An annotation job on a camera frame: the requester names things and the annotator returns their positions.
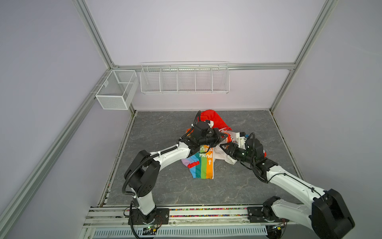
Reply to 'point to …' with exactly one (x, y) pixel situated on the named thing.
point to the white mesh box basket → (118, 89)
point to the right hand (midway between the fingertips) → (221, 148)
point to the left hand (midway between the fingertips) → (230, 137)
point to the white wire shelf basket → (185, 77)
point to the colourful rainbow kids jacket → (202, 163)
